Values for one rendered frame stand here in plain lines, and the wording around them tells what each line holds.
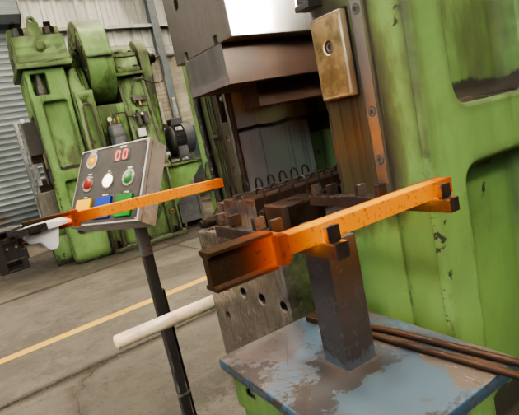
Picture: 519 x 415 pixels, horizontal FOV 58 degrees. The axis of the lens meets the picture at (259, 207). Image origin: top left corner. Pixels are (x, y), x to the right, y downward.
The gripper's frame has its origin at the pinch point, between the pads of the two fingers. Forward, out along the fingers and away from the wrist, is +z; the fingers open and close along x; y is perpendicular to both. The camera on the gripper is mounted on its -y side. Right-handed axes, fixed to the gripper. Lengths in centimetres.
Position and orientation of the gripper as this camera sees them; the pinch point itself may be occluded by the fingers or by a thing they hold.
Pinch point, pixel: (62, 217)
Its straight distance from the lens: 104.6
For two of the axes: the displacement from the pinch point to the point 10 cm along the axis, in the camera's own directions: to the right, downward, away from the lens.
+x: 5.5, 0.3, -8.4
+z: 8.1, -2.8, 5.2
